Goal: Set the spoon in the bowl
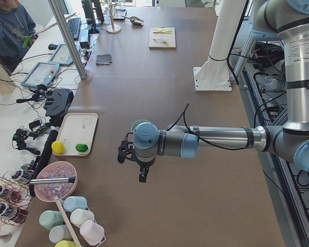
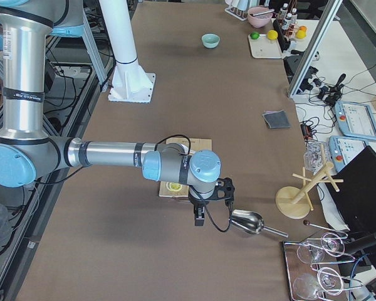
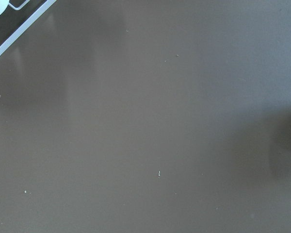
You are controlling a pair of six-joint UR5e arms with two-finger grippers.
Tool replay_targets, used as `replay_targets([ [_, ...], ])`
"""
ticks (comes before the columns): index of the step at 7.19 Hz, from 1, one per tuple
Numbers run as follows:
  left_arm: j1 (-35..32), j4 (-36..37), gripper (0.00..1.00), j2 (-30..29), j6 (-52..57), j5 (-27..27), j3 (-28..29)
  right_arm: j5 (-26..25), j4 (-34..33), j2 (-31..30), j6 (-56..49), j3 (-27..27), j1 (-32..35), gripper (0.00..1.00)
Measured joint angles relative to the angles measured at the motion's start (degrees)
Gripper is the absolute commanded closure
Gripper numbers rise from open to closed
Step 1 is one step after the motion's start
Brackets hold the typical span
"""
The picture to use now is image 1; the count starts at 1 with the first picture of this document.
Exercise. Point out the pink cup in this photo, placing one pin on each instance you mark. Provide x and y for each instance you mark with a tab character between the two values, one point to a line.
93	233

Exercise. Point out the black keyboard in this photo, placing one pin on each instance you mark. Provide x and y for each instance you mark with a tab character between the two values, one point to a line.
74	27

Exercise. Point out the white cup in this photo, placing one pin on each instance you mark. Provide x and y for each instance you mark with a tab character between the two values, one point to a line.
79	216

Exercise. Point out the far teach pendant tablet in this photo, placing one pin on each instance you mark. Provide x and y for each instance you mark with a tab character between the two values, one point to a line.
62	56

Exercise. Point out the person in blue hoodie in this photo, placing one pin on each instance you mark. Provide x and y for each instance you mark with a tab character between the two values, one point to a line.
15	25

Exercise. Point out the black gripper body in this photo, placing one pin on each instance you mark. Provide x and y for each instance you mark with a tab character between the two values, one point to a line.
144	164

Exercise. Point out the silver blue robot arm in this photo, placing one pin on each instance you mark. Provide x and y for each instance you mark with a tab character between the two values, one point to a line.
286	20

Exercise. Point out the light blue cup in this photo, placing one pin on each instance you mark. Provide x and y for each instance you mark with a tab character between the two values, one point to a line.
72	203

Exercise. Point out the pale green bowl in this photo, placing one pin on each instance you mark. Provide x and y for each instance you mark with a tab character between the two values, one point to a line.
138	122

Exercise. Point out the near teach pendant tablet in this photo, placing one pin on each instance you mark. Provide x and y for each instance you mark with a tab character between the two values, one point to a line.
42	73

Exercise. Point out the green cup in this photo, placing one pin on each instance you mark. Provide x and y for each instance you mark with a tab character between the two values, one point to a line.
50	218

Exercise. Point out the cream plastic tray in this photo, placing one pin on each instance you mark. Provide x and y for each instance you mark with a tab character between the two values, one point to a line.
77	128

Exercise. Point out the white ceramic spoon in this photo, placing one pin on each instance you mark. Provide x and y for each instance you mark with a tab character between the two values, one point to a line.
160	40

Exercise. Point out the metal scoop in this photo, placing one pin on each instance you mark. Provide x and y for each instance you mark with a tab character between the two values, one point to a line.
134	20

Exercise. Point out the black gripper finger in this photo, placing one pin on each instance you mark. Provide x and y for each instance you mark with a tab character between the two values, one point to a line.
142	178

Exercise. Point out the teach pendant tablet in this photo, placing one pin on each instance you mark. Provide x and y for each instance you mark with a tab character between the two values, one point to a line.
42	73
62	56

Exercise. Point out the grey folded cloth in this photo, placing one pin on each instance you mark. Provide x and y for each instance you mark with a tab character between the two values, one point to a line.
104	59

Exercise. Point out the green lime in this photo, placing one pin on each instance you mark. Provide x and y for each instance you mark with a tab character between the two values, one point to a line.
81	147

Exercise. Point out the wooden mug tree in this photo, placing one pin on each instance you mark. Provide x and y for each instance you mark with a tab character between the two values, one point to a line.
112	28

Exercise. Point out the yellow lemon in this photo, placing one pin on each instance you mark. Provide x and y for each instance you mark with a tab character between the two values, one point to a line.
58	147

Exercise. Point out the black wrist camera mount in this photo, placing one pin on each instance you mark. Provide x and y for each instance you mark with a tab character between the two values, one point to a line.
126	150

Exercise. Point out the white camera post with base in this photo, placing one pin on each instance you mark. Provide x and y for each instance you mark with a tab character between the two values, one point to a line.
214	74

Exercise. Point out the pink bowl with ice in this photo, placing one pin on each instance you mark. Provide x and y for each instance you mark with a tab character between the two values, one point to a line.
59	169

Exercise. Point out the bamboo cutting board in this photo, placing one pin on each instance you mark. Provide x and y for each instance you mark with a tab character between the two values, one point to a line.
162	38

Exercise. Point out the aluminium frame post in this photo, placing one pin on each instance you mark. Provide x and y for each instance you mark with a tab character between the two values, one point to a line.
59	16

